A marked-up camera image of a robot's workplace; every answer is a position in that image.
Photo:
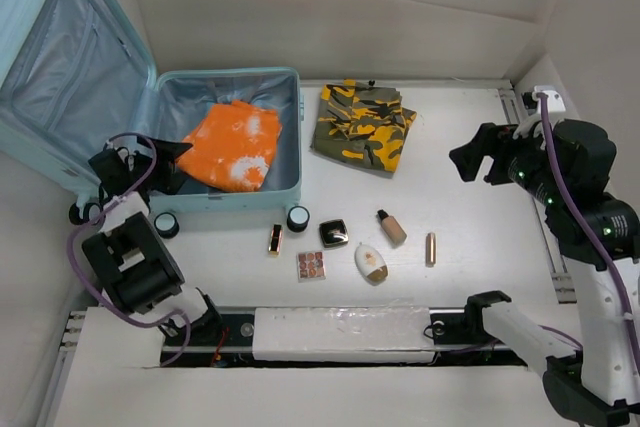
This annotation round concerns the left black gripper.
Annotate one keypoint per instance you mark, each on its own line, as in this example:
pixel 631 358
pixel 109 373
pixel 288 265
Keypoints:
pixel 169 181

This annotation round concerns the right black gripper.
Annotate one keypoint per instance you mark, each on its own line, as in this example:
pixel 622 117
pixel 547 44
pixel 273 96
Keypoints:
pixel 496 139

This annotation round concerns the orange tie-dye garment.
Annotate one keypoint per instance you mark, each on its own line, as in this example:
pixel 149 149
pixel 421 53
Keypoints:
pixel 233 147

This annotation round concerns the camouflage yellow green garment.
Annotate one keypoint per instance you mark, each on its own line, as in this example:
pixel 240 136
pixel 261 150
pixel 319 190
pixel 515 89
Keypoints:
pixel 362 125

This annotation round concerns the beige foundation bottle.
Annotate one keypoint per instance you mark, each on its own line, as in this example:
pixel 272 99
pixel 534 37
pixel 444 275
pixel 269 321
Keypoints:
pixel 391 228

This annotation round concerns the black square compact case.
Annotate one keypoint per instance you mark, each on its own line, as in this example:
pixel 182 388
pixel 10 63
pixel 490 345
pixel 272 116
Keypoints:
pixel 333 233

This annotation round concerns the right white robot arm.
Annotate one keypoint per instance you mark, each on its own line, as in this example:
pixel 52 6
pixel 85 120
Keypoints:
pixel 565 167

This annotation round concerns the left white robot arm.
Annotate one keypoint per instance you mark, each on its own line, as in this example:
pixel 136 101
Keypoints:
pixel 129 255

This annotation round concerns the rose gold lipstick tube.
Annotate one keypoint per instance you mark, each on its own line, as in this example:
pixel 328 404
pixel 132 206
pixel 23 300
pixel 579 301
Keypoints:
pixel 430 249

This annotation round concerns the light blue open suitcase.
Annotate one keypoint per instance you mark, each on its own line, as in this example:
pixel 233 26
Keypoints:
pixel 75 73

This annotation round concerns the white oval sunscreen bottle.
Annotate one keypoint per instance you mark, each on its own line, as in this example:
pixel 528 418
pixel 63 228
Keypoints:
pixel 370 264

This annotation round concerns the eyeshadow palette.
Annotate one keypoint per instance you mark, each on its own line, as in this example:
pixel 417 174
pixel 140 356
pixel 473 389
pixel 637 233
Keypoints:
pixel 310 266

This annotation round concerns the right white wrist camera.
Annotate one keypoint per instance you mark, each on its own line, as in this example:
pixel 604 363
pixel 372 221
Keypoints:
pixel 533 99

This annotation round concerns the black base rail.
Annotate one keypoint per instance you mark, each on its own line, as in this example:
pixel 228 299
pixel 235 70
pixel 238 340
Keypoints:
pixel 308 337

